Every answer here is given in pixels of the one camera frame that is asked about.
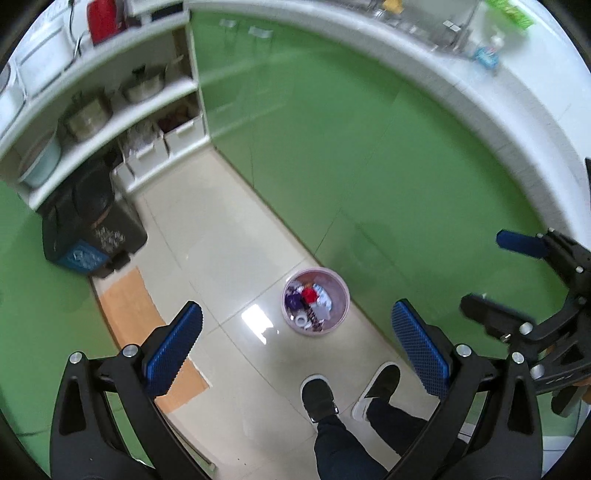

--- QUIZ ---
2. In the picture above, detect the steel pot middle shelf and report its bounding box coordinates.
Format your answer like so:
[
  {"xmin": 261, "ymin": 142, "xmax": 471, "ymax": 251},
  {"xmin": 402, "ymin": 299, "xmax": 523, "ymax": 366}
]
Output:
[{"xmin": 61, "ymin": 90, "xmax": 113, "ymax": 143}]

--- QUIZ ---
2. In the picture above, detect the yellow sponge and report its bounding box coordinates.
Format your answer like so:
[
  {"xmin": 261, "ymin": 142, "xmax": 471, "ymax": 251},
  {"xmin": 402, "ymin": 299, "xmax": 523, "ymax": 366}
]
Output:
[{"xmin": 383, "ymin": 0, "xmax": 404, "ymax": 15}]

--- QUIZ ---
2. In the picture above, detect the large plastic wrapper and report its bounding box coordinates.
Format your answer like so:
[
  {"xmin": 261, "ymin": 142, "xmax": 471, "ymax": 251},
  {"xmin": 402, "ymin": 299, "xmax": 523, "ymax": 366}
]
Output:
[{"xmin": 311, "ymin": 283, "xmax": 332, "ymax": 321}]

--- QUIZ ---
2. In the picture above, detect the steel gooseneck faucet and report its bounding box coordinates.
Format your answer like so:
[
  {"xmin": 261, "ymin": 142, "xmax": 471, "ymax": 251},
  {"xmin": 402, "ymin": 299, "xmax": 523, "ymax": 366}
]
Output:
[{"xmin": 442, "ymin": 0, "xmax": 480, "ymax": 53}]

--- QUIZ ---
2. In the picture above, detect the white storage drawer box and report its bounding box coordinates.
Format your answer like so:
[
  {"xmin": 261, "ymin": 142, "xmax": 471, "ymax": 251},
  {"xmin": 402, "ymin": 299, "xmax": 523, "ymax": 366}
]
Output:
[
  {"xmin": 157, "ymin": 105, "xmax": 205, "ymax": 155},
  {"xmin": 117, "ymin": 119, "xmax": 168, "ymax": 179}
]

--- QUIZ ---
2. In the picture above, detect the white foam cylinder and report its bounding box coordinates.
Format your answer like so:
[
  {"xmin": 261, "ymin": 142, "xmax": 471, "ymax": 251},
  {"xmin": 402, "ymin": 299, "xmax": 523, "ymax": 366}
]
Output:
[{"xmin": 294, "ymin": 312, "xmax": 310, "ymax": 328}]

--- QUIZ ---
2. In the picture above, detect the black colourful hair spray bottle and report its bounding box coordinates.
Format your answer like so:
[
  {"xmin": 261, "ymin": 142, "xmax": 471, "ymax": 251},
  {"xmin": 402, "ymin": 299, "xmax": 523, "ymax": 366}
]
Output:
[{"xmin": 307, "ymin": 305, "xmax": 325, "ymax": 332}]

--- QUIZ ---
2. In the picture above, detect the black floor waste bin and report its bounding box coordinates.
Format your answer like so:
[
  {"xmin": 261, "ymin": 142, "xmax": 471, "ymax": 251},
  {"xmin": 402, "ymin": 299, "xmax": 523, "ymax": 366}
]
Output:
[{"xmin": 42, "ymin": 162, "xmax": 147, "ymax": 278}]

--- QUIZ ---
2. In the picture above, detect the steel pot shelf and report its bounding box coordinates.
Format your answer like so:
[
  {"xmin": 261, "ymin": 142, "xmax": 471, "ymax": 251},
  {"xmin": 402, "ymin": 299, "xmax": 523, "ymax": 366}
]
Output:
[
  {"xmin": 61, "ymin": 90, "xmax": 113, "ymax": 143},
  {"xmin": 120, "ymin": 65, "xmax": 168, "ymax": 104}
]

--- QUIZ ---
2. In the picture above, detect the red mesh cloth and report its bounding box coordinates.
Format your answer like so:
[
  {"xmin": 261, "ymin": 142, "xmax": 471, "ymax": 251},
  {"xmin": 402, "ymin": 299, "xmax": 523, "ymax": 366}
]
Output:
[{"xmin": 301, "ymin": 287, "xmax": 318, "ymax": 306}]

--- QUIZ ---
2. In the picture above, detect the purple velvet pouch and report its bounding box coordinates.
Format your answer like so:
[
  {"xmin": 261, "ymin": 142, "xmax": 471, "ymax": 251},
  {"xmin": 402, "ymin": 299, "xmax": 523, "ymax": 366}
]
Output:
[{"xmin": 284, "ymin": 287, "xmax": 304, "ymax": 312}]

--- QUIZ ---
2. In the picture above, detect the red appliance on counter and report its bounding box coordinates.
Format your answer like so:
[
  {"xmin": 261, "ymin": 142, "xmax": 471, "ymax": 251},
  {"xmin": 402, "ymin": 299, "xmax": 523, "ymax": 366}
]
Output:
[{"xmin": 86, "ymin": 0, "xmax": 125, "ymax": 46}]

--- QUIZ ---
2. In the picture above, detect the orange floor mat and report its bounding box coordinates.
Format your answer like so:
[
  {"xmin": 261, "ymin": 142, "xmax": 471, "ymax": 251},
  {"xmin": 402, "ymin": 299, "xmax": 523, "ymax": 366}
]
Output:
[{"xmin": 98, "ymin": 268, "xmax": 209, "ymax": 415}]

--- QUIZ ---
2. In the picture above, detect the pink round trash bin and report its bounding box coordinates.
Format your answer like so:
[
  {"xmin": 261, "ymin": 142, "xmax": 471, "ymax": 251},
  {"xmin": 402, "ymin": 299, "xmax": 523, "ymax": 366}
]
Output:
[{"xmin": 280, "ymin": 267, "xmax": 351, "ymax": 337}]

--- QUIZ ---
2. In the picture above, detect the light blue basin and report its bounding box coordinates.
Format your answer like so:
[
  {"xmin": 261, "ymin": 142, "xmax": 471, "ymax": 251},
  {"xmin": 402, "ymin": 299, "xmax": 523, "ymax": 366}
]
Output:
[{"xmin": 18, "ymin": 130, "xmax": 62, "ymax": 189}]

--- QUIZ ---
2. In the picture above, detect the person's dark trouser leg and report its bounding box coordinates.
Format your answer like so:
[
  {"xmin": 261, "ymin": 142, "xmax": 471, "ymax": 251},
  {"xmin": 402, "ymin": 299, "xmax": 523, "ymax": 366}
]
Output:
[{"xmin": 314, "ymin": 398, "xmax": 428, "ymax": 480}]

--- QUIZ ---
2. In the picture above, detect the green plastic wall basket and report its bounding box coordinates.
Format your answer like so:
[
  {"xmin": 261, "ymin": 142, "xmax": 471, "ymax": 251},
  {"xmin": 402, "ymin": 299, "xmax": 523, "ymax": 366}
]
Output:
[{"xmin": 486, "ymin": 0, "xmax": 534, "ymax": 30}]

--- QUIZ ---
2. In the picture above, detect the steel pot upper shelf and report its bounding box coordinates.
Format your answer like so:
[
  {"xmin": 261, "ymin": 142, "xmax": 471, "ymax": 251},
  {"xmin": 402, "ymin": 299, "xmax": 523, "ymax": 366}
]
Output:
[{"xmin": 120, "ymin": 65, "xmax": 168, "ymax": 104}]

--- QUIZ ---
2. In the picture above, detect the person's right hand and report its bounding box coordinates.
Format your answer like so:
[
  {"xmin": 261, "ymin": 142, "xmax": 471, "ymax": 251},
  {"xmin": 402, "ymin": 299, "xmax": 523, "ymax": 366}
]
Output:
[{"xmin": 553, "ymin": 378, "xmax": 590, "ymax": 404}]

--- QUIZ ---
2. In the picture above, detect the hand soap pump bottle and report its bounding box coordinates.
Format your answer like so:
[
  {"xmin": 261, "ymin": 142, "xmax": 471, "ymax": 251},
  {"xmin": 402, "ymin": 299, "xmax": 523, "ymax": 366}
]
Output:
[{"xmin": 473, "ymin": 33, "xmax": 504, "ymax": 72}]

